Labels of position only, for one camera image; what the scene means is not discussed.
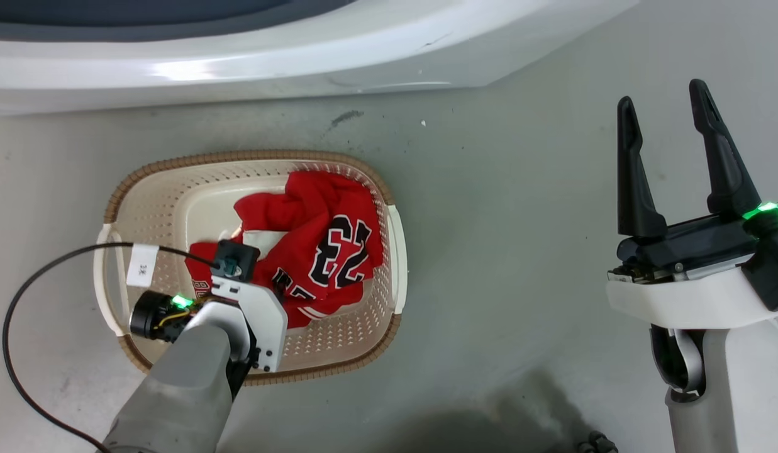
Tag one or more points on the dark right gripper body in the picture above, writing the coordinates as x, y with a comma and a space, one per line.
697, 248

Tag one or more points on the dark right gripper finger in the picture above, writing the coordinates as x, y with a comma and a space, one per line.
634, 189
725, 170

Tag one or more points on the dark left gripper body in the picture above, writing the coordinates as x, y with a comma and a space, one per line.
153, 318

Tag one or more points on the red basketball jersey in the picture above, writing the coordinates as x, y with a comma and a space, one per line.
326, 220

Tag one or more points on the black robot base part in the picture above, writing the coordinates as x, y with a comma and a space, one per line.
597, 443

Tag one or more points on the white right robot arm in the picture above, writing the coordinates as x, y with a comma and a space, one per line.
741, 390

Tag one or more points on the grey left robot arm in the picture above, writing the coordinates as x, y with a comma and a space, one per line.
175, 390

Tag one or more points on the cream perforated laundry basket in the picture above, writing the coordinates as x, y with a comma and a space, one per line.
175, 201

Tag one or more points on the white front-load washing machine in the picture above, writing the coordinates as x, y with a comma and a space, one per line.
300, 63

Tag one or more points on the grey rubber door gasket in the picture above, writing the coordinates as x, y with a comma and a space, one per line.
112, 16

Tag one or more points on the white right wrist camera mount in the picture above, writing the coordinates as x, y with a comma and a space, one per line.
678, 299

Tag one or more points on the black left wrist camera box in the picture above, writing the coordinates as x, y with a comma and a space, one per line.
238, 255

